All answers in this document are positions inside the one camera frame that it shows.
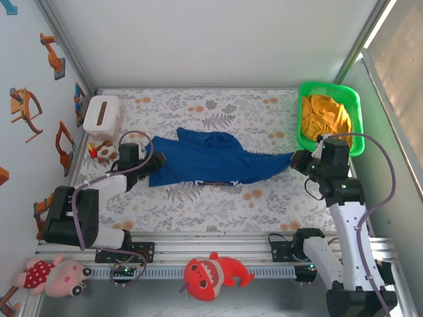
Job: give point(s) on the blue t-shirt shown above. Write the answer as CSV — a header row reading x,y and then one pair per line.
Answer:
x,y
205,162

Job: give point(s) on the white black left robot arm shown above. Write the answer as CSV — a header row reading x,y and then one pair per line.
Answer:
x,y
109,185

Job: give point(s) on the orange arm sticker grey base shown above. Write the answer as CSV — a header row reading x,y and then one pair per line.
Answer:
x,y
54,61

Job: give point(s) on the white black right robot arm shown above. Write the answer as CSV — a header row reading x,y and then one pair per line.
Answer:
x,y
350,237

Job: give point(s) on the brown white dog plush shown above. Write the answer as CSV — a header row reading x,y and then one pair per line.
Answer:
x,y
105,152

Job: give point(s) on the yellow garment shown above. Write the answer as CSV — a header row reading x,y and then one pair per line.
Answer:
x,y
324,112

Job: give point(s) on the white tissue box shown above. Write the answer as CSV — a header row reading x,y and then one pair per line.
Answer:
x,y
110,112

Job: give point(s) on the floral fern tablecloth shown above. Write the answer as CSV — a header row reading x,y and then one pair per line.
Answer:
x,y
215,204

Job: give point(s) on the green plastic basket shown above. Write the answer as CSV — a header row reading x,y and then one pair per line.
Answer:
x,y
330,88

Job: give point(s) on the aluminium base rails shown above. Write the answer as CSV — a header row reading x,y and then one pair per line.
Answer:
x,y
198,246

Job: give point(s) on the black controller board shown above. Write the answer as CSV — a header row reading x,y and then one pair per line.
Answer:
x,y
307,272
127,270

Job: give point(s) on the red shark plush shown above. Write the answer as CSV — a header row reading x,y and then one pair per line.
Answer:
x,y
205,274

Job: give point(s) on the pink pig plush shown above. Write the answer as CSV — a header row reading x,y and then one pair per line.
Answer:
x,y
59,277

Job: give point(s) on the orange claw gripper sticker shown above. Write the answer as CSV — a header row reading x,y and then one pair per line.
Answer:
x,y
20,109

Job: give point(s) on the orange block sticker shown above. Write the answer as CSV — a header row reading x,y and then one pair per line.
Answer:
x,y
3,175

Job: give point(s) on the translucent window panel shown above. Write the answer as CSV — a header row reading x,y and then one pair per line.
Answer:
x,y
403,66

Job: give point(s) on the orange blue stand sticker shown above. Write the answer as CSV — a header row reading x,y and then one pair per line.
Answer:
x,y
6,297

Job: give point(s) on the blue block sticker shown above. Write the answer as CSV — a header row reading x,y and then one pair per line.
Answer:
x,y
11,10

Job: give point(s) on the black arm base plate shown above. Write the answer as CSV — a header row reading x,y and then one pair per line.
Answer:
x,y
147,251
281,251

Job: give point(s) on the blue orange rail sticker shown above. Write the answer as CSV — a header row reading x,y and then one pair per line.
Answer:
x,y
79,99

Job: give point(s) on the aluminium frame post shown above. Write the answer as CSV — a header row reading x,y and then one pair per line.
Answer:
x,y
360,46
66,46

